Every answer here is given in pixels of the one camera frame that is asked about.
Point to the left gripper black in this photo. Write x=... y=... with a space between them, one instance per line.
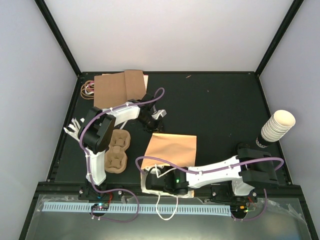
x=157 y=128

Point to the yellow paper takeout bag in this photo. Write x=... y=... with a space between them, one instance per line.
x=177 y=149

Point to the cardboard cup carrier stack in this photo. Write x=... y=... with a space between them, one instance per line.
x=115 y=158

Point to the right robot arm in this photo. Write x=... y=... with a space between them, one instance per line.
x=247 y=170

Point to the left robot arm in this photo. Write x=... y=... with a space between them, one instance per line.
x=95 y=133

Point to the brown flat paper bag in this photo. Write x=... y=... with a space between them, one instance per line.
x=114 y=89

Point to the cup of wrapped straws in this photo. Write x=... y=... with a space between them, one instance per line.
x=73 y=128

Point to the stack of paper cups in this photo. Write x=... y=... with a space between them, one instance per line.
x=275 y=128

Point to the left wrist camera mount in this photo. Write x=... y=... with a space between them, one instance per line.
x=159 y=114

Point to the white slotted cable duct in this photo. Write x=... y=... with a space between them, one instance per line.
x=114 y=208

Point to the black frame post left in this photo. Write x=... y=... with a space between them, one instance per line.
x=48 y=17

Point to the black frame post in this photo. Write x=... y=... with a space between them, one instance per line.
x=48 y=17
x=283 y=27

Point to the black frame post right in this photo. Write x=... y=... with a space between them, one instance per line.
x=283 y=27

